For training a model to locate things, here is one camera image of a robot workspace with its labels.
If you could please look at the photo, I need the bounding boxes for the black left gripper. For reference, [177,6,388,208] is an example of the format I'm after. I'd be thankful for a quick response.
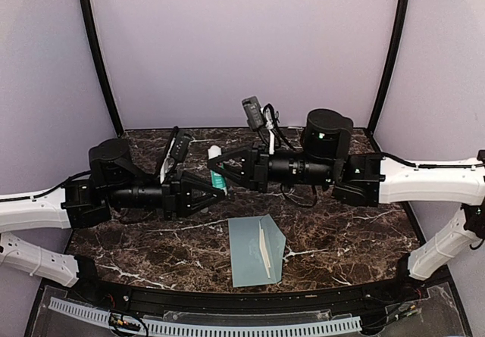
[106,167,226,220]

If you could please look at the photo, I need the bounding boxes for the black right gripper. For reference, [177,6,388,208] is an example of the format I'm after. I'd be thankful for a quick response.
[206,142,336,195]

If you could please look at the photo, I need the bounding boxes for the white green glue stick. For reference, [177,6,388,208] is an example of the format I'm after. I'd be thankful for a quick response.
[208,145,227,195]

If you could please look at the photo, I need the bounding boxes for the light blue paper envelope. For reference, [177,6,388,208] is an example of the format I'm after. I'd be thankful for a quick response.
[228,214,286,288]

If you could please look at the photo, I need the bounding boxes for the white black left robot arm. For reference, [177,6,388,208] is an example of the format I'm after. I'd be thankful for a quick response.
[1,139,225,304]

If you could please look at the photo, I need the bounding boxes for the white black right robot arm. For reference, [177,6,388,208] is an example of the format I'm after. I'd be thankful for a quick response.
[208,109,484,302]

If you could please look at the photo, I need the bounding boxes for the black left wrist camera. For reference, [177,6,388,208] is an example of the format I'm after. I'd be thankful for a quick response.
[171,131,192,162]

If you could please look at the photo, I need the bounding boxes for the white slotted cable duct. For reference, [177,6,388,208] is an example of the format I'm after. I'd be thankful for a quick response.
[48,298,362,336]

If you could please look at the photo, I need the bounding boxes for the black front table rail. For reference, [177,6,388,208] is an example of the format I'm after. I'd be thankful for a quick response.
[69,279,420,316]

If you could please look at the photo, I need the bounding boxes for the black left corner frame post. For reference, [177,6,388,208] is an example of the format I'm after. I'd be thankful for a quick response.
[79,0,124,137]

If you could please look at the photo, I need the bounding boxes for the black corner frame post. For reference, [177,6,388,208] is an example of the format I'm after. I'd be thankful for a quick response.
[79,0,124,137]
[367,0,408,135]

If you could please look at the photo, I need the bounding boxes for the black right corner frame post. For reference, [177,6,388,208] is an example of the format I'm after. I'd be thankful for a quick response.
[367,0,408,135]

